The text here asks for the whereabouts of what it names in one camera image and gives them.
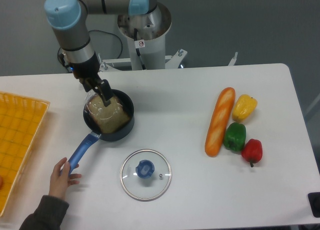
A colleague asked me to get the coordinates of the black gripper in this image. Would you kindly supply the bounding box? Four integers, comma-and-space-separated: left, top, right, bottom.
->
59, 53, 113, 107

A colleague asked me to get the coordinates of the toast slice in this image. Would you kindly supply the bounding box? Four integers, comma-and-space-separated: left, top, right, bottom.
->
83, 93, 132, 134

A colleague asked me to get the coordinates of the dark pot with blue handle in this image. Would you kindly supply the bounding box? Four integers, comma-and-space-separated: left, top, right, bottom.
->
68, 89, 135, 174

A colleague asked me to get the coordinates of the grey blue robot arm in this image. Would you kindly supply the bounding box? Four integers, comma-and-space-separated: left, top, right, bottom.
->
44, 0, 157, 106

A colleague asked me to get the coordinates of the person's hand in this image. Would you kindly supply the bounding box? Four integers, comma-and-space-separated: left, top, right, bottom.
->
48, 157, 82, 200

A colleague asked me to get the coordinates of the yellow plastic basket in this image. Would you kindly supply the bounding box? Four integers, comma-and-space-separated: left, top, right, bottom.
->
0, 92, 50, 215

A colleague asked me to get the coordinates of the glass lid with blue knob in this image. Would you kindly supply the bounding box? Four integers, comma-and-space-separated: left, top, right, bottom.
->
119, 149, 172, 201

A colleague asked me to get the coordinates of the orange toy baguette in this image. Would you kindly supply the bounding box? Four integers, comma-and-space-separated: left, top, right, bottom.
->
204, 87, 236, 157

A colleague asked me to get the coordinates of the green bell pepper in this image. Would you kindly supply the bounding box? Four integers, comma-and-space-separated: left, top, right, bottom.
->
223, 122, 247, 152

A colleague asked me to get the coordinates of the yellow bell pepper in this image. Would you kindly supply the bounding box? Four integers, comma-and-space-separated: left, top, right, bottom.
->
232, 94, 258, 122

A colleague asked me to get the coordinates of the red bell pepper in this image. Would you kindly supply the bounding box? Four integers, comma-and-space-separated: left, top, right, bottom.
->
241, 139, 263, 167

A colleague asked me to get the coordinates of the black device at table edge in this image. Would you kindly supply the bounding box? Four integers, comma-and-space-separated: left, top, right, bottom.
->
307, 192, 320, 218

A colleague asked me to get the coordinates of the black cable on floor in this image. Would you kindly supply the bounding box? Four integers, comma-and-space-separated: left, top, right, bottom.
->
57, 30, 124, 65

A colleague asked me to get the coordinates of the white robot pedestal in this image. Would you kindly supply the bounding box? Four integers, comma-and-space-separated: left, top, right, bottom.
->
96, 2, 238, 72

